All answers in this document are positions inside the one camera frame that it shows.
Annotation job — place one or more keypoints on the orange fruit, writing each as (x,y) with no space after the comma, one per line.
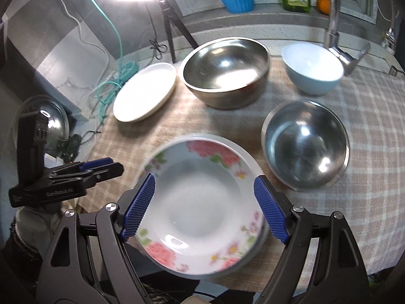
(323,5)

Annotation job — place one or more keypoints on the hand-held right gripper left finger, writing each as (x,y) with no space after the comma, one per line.
(139,205)

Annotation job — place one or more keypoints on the floral white plate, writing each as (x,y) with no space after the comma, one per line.
(196,202)

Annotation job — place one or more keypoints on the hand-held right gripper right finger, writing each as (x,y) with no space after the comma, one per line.
(270,209)

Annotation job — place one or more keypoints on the blue fluted silicone cup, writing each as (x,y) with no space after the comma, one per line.
(237,1)

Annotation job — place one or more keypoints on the plaid beige cloth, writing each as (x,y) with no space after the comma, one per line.
(373,133)

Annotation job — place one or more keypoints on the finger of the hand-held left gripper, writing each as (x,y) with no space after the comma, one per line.
(107,172)
(95,164)

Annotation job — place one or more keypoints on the steel pot lid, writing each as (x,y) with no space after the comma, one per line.
(57,123)

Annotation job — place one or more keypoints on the chrome faucet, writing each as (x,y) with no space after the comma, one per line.
(332,22)

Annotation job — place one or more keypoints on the large steel bowl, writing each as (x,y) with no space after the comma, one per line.
(221,66)

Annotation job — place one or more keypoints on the light blue ceramic bowl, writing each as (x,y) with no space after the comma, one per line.
(310,66)

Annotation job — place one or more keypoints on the small dark green fan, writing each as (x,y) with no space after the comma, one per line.
(71,147)

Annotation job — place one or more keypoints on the small steel bowl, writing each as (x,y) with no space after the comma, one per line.
(303,145)

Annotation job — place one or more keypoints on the black tripod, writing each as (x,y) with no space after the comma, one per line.
(169,22)

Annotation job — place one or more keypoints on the plain white oval plate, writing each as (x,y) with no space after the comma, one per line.
(142,95)

